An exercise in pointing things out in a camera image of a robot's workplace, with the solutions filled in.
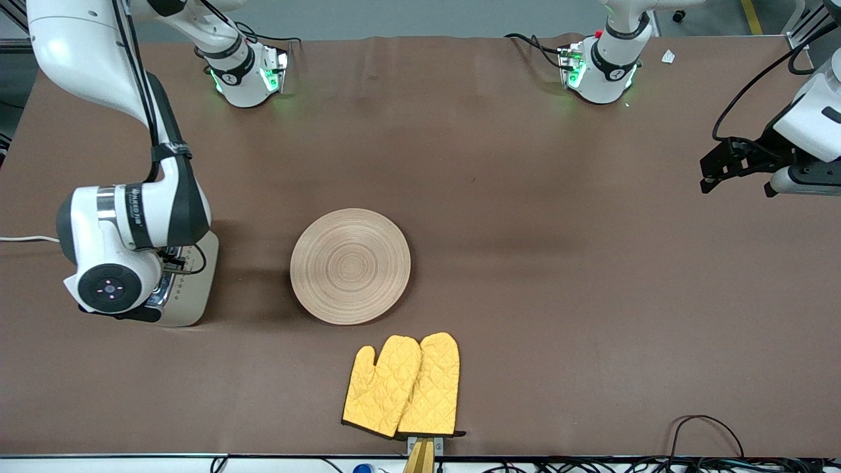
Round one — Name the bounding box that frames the black base cable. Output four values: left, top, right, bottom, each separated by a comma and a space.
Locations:
505, 33, 566, 70
217, 0, 303, 50

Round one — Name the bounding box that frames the arm base connector plate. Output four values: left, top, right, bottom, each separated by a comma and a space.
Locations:
558, 43, 585, 89
260, 43, 291, 94

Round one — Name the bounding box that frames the small metal bracket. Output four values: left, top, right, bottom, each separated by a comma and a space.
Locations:
406, 436, 444, 457

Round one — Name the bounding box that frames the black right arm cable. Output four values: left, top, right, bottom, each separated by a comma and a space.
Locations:
112, 0, 208, 275

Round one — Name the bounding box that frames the beige chrome two-slot toaster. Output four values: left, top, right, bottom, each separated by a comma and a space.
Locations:
145, 230, 219, 328

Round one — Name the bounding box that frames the brown table cover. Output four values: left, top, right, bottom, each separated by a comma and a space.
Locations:
0, 34, 841, 459

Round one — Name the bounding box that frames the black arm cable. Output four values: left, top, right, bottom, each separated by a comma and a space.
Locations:
112, 0, 208, 275
713, 23, 841, 142

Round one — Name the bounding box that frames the black looped cable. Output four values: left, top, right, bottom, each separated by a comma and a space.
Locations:
670, 415, 746, 461

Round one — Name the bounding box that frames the black cable bundle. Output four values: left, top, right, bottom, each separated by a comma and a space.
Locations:
486, 457, 841, 473

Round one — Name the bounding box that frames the round wooden plate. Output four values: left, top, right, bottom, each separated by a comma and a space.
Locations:
290, 208, 412, 326

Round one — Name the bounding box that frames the yellow quilted oven mitt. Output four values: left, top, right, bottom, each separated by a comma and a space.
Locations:
342, 336, 422, 439
397, 332, 467, 439

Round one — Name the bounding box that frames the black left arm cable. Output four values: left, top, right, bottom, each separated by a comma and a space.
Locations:
713, 23, 841, 142

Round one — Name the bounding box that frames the aluminium frame profile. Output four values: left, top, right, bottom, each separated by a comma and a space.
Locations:
786, 0, 841, 50
0, 0, 30, 53

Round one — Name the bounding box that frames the white table edge rail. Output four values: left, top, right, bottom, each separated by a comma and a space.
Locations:
0, 455, 841, 473

